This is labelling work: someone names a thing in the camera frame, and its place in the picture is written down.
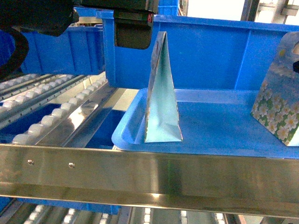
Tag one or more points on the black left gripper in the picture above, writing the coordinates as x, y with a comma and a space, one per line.
134, 18

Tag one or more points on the flower gift bag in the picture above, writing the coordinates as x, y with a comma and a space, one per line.
276, 106
161, 117

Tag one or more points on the white roller conveyor track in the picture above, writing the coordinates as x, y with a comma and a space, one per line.
39, 130

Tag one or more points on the blue bin on left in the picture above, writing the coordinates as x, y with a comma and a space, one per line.
77, 51

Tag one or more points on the large blue plastic bin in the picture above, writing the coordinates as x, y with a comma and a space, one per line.
204, 53

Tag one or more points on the shallow blue plastic tray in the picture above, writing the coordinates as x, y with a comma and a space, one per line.
214, 122

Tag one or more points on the steel rack front rail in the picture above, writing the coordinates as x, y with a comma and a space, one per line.
228, 184

